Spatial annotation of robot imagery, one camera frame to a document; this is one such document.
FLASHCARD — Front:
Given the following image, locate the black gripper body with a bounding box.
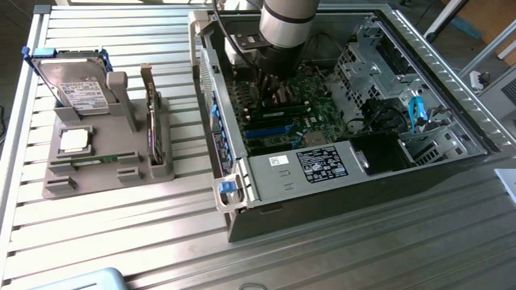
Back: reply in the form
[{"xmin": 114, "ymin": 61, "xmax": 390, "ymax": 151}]
[{"xmin": 253, "ymin": 44, "xmax": 308, "ymax": 83}]

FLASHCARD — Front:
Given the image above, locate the green RAM stick in slot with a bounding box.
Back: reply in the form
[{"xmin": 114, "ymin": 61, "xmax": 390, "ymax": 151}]
[{"xmin": 249, "ymin": 104, "xmax": 312, "ymax": 122}]

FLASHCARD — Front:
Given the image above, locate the blue RAM slot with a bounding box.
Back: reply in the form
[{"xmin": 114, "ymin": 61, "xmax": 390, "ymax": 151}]
[{"xmin": 244, "ymin": 124, "xmax": 297, "ymax": 140}]

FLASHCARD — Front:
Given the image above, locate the green RAM stick white label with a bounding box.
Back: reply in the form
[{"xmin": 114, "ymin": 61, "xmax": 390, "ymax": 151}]
[{"xmin": 50, "ymin": 155, "xmax": 121, "ymax": 167}]

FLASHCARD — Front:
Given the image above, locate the green motherboard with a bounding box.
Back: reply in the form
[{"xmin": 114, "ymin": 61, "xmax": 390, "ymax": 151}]
[{"xmin": 225, "ymin": 65, "xmax": 352, "ymax": 156}]

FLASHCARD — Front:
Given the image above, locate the metal disk bay cage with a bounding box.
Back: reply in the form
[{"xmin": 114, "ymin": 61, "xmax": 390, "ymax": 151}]
[{"xmin": 333, "ymin": 17, "xmax": 425, "ymax": 107}]

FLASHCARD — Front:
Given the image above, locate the grey power supply unit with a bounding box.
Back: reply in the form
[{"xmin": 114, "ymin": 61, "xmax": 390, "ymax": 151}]
[{"xmin": 244, "ymin": 141, "xmax": 368, "ymax": 202}]

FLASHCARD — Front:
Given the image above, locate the graphics card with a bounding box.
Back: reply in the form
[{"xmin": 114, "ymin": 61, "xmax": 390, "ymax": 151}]
[{"xmin": 140, "ymin": 62, "xmax": 166, "ymax": 167}]

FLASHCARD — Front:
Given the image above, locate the blue case latch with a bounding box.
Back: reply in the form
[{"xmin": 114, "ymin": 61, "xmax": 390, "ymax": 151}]
[{"xmin": 216, "ymin": 179, "xmax": 236, "ymax": 195}]

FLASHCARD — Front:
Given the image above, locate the open black PC case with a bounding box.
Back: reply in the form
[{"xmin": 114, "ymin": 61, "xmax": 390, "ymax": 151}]
[{"xmin": 188, "ymin": 8, "xmax": 505, "ymax": 243}]

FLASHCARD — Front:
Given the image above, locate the grey parts rack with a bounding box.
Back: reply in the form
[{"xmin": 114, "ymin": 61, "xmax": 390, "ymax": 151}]
[{"xmin": 41, "ymin": 70, "xmax": 176, "ymax": 199}]

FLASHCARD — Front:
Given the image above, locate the white power strip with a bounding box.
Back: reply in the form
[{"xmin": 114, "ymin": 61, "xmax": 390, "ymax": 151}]
[{"xmin": 468, "ymin": 69, "xmax": 485, "ymax": 90}]

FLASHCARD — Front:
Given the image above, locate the silver CPU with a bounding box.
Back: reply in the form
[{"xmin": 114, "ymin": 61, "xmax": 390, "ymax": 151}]
[{"xmin": 58, "ymin": 129, "xmax": 93, "ymax": 152}]

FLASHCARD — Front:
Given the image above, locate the grey cabinet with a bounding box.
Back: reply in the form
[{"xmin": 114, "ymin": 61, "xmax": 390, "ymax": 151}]
[{"xmin": 474, "ymin": 63, "xmax": 516, "ymax": 107}]

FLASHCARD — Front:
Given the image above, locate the white board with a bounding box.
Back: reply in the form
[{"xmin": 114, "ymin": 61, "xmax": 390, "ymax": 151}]
[{"xmin": 492, "ymin": 168, "xmax": 516, "ymax": 207}]

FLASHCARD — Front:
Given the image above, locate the blue-grey box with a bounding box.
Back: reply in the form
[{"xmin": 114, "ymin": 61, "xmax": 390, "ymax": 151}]
[{"xmin": 26, "ymin": 266, "xmax": 126, "ymax": 290}]

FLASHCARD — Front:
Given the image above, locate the wrist camera on grey mount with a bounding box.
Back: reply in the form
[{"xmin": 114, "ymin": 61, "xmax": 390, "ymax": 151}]
[{"xmin": 222, "ymin": 32, "xmax": 272, "ymax": 66}]

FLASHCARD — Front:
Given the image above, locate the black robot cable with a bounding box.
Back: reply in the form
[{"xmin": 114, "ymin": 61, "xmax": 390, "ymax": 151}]
[{"xmin": 210, "ymin": 0, "xmax": 258, "ymax": 71}]

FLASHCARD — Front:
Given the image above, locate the black power wire bundle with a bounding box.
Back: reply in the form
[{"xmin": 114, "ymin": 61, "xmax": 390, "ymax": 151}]
[{"xmin": 345, "ymin": 98, "xmax": 412, "ymax": 135}]

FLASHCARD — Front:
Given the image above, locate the blue SATA wire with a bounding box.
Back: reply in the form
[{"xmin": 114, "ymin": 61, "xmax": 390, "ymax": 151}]
[{"xmin": 406, "ymin": 95, "xmax": 429, "ymax": 134}]

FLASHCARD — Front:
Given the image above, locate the hard disk in blue frame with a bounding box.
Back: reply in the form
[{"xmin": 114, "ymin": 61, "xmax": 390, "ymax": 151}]
[{"xmin": 24, "ymin": 47, "xmax": 113, "ymax": 117}]

